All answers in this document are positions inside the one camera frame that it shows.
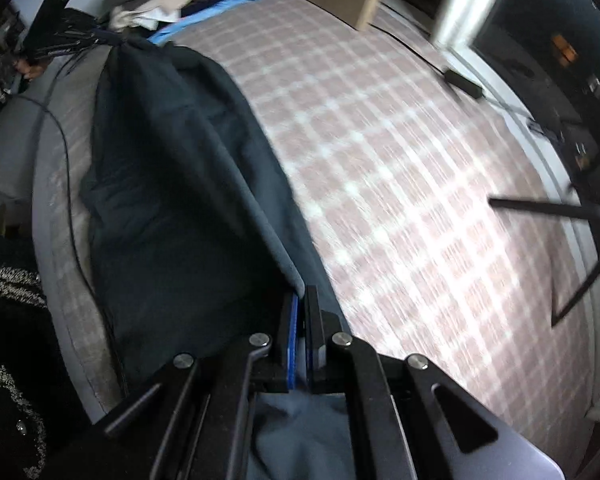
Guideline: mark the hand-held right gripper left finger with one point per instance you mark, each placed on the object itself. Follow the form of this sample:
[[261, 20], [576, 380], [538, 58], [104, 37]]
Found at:
[[294, 340]]

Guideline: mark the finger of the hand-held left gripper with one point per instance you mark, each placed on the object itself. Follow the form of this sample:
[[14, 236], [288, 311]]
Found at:
[[102, 37]]

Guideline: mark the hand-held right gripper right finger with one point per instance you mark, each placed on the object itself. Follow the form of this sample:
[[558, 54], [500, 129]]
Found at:
[[310, 360]]

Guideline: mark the dark grey pants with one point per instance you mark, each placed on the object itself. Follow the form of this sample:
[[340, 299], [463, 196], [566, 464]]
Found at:
[[180, 185]]

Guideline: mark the person's left hand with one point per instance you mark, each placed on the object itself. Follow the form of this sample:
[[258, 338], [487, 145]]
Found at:
[[30, 67]]

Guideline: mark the plaid bed sheet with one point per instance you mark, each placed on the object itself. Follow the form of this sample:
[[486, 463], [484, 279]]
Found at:
[[405, 185]]

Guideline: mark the black tripod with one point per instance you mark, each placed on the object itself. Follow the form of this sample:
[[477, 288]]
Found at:
[[540, 206]]

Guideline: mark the person's black sparkly clothing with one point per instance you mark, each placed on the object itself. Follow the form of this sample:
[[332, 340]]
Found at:
[[10, 360]]

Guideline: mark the black power adapter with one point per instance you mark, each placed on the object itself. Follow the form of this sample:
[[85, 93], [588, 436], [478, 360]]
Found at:
[[462, 82]]

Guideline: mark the dark window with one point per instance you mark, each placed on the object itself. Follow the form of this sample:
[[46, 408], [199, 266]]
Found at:
[[530, 20]]

